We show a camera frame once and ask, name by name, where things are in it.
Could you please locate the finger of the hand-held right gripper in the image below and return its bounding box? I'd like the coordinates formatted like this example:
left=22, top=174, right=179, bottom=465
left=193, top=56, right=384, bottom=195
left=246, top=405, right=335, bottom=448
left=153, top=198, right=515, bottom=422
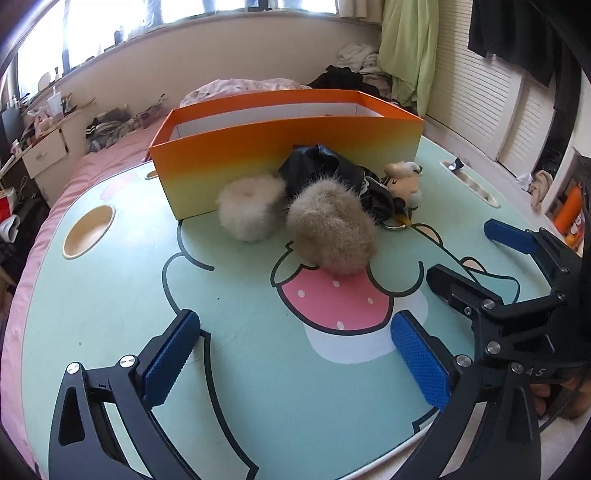
left=484, top=219, right=583, bottom=296
left=426, top=264, right=570, bottom=334

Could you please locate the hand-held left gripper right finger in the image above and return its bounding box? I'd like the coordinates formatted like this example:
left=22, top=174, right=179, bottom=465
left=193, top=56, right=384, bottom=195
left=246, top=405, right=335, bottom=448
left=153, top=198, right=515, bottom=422
left=390, top=310, right=543, bottom=480

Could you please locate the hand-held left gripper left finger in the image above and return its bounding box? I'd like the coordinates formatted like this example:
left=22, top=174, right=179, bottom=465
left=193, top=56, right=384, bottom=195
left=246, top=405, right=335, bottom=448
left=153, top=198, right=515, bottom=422
left=48, top=308, right=201, bottom=480

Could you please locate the small doll keychain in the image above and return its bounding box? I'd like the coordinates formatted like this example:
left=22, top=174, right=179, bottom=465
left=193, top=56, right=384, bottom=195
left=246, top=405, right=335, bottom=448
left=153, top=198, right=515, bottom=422
left=383, top=161, right=426, bottom=230

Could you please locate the brown fluffy scrunchie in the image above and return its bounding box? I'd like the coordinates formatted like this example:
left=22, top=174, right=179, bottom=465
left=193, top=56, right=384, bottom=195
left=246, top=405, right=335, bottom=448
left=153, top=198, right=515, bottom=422
left=285, top=181, right=379, bottom=277

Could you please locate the cream fluffy scrunchie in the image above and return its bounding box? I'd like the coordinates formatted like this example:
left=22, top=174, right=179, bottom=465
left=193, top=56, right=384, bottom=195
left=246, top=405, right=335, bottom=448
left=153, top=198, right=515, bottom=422
left=217, top=174, right=289, bottom=243

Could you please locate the black leather pouch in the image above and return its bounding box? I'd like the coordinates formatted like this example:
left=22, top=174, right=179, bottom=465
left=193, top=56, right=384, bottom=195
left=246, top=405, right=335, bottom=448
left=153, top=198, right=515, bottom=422
left=278, top=144, right=407, bottom=227

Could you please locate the orange cardboard box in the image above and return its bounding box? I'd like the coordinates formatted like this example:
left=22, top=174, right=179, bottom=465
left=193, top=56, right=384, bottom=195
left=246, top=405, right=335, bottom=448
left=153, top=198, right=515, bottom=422
left=148, top=89, right=426, bottom=221

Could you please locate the green cartoon desktop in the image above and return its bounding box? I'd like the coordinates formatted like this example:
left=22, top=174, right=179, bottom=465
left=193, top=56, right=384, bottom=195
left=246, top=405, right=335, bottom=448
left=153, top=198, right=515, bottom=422
left=18, top=134, right=571, bottom=480

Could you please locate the person's right hand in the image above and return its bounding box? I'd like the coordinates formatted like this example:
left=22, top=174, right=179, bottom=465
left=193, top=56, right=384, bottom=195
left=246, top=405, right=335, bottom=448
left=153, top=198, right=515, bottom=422
left=531, top=375, right=591, bottom=422

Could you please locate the beige plush toy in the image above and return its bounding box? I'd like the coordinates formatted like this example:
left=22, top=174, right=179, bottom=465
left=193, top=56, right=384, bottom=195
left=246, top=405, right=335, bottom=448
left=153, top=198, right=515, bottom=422
left=529, top=170, right=555, bottom=210

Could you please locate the orange bottle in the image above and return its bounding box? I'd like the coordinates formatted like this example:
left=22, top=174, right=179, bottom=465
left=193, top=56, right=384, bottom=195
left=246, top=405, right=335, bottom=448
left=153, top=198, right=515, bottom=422
left=553, top=185, right=585, bottom=237

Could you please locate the black hanging garment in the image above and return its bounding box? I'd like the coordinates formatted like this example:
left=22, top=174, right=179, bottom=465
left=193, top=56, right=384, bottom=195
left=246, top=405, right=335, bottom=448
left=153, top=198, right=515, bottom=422
left=467, top=0, right=583, bottom=88

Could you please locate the pink bed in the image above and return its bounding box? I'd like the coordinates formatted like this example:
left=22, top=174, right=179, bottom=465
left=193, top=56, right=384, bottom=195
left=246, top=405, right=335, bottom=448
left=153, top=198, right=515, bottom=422
left=9, top=124, right=162, bottom=480

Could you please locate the green hanging cloth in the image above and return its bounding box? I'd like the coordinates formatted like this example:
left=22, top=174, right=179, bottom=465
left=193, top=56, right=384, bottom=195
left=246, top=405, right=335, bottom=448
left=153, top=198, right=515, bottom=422
left=378, top=0, right=439, bottom=118

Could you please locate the grey clothes pile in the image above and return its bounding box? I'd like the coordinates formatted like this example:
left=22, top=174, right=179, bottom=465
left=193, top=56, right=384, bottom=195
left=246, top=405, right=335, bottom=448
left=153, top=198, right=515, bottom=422
left=85, top=95, right=171, bottom=155

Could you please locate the black clothing heap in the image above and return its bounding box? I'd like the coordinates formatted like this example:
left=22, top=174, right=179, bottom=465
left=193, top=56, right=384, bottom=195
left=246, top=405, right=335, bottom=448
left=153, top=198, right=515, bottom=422
left=307, top=65, right=393, bottom=100

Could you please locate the white bedside cabinet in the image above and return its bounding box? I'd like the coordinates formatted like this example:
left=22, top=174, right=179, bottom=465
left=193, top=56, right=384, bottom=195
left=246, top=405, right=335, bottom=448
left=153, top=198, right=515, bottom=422
left=21, top=127, right=72, bottom=178

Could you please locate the white clothes heap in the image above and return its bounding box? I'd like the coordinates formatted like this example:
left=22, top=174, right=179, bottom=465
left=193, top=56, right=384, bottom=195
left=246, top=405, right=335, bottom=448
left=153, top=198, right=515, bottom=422
left=336, top=43, right=384, bottom=75

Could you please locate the pink printed quilt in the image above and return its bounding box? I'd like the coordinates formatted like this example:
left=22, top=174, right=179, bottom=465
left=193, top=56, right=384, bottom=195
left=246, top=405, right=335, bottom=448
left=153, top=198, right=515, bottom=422
left=179, top=78, right=315, bottom=109

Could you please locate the plastic drink cup with straw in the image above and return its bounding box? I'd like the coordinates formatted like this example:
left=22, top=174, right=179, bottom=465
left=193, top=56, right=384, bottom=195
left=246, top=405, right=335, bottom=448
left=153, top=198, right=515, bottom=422
left=47, top=85, right=65, bottom=117

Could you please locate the window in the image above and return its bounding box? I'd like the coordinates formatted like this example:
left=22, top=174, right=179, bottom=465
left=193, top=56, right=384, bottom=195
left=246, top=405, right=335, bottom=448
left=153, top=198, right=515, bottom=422
left=14, top=0, right=384, bottom=93

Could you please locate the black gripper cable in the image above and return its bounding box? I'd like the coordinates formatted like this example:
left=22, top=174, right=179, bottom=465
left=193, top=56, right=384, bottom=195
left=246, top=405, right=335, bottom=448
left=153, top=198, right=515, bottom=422
left=538, top=385, right=578, bottom=432

